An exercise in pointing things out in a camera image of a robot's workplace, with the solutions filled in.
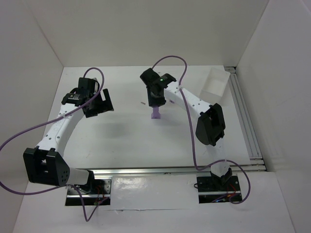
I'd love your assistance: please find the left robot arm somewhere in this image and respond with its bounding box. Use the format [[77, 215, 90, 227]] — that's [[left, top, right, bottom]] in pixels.
[[23, 78, 113, 192]]

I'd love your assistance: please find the aluminium rail right side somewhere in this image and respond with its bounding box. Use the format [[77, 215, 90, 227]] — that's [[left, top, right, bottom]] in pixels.
[[225, 67, 267, 171]]

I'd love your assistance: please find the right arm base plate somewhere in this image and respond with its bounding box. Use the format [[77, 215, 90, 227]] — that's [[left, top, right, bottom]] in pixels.
[[193, 175, 242, 204]]

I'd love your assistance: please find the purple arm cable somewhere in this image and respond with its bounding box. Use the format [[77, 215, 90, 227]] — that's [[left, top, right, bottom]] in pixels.
[[0, 67, 111, 222], [152, 55, 252, 206]]

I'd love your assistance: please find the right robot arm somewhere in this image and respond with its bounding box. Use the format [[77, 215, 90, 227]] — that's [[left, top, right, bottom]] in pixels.
[[140, 68, 232, 188]]

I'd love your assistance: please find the white perforated metal bin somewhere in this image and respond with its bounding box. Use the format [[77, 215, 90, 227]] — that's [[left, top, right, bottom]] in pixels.
[[199, 68, 230, 105]]

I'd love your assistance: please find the aluminium rail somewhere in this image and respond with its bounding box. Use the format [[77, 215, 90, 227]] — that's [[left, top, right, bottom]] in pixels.
[[225, 67, 267, 171], [90, 164, 267, 177]]

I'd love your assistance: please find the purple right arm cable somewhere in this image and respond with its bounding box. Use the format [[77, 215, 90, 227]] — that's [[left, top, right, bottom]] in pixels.
[[152, 55, 252, 206]]

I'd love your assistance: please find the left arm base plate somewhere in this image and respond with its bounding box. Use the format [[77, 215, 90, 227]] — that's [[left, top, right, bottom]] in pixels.
[[65, 177, 112, 206]]

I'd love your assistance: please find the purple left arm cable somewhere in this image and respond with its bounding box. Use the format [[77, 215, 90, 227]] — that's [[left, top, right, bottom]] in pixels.
[[0, 67, 111, 222]]

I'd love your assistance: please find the aluminium rail front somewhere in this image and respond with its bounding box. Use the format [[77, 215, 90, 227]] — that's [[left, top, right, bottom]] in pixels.
[[90, 164, 267, 177]]

